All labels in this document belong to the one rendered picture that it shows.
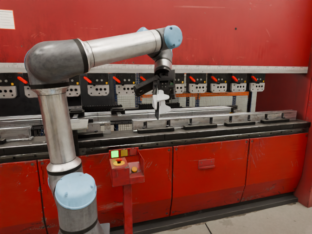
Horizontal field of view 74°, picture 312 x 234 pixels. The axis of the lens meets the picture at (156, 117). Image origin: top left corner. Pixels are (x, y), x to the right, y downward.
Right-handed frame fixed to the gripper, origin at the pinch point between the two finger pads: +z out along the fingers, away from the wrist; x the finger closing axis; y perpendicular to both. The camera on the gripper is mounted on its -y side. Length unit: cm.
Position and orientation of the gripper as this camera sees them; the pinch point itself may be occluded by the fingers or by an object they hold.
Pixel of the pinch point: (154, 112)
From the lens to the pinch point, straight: 74.3
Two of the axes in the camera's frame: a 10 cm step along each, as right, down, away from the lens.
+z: -0.6, 8.2, -5.7
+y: 9.9, -0.3, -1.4
